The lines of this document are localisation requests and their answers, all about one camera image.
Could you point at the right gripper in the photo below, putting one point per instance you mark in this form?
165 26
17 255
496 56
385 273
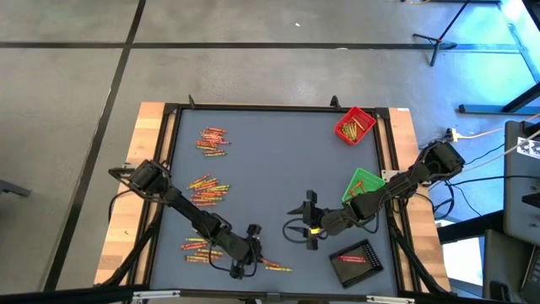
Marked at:
322 223

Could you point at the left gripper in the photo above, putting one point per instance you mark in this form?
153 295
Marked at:
246 253

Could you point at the red plastic basket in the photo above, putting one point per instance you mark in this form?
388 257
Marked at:
367 122

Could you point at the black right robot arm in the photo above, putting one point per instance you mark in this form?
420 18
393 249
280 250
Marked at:
401 183

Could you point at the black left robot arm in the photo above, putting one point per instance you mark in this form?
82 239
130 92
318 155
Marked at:
190 211

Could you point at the grey table mat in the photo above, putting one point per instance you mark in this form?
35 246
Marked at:
270 177

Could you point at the black plastic basket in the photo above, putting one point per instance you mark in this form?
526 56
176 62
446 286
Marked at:
356 276

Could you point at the green plastic basket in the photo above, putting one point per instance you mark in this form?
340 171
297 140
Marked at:
373 181

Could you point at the black floor beam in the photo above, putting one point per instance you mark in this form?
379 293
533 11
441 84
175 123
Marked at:
468 230

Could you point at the white power strip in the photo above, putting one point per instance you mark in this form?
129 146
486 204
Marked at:
451 135

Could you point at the grey equipment box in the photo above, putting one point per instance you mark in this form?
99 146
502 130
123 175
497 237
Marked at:
502 270

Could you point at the grey equipment cabinet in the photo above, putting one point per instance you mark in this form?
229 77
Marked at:
521 202

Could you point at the black tripod stand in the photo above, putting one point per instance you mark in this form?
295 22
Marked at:
439 42

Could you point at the white fiducial marker sheet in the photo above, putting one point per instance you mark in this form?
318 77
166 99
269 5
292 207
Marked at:
529 148

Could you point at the grey metal foot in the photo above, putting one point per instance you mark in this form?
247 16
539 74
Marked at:
12 188

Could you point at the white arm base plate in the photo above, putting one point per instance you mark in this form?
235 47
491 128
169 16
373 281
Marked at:
386 174

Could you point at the silver aluminium bracket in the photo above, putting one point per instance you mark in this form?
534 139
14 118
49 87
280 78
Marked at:
390 300
156 294

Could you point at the black table frame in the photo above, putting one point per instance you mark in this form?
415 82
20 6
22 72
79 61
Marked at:
274 107

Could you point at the black frame bracket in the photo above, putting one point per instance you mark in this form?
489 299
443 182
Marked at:
335 102
192 102

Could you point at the metal rig base frame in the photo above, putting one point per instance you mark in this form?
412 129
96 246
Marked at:
485 109

